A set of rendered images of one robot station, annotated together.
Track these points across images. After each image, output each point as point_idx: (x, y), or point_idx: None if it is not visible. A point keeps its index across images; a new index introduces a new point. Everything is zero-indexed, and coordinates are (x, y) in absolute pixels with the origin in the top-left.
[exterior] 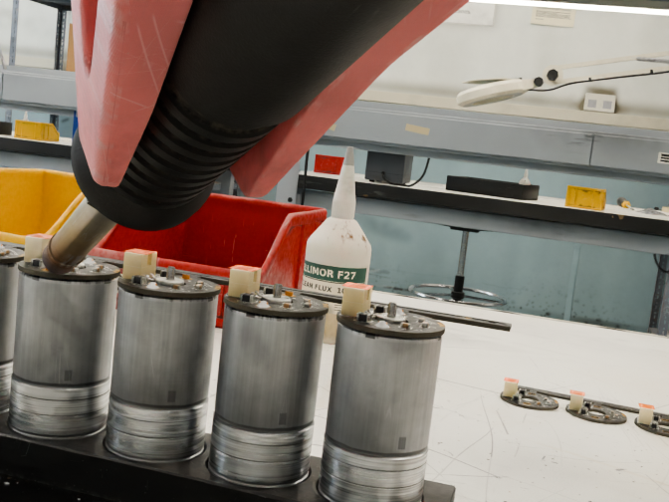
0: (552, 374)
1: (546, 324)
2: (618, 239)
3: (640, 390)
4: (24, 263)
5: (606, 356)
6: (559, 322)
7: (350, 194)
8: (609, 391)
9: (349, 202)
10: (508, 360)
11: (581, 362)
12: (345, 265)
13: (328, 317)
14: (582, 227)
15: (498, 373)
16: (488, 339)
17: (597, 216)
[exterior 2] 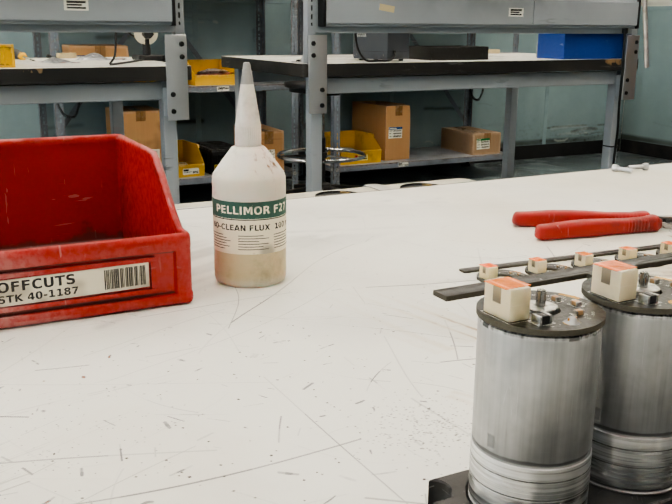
0: (444, 248)
1: (316, 203)
2: (41, 94)
3: (510, 241)
4: (633, 304)
5: (419, 218)
6: (316, 197)
7: (258, 117)
8: (504, 250)
9: (260, 126)
10: (394, 247)
11: (425, 230)
12: (278, 196)
13: (269, 257)
14: (1, 87)
15: (424, 262)
16: (331, 232)
17: (16, 73)
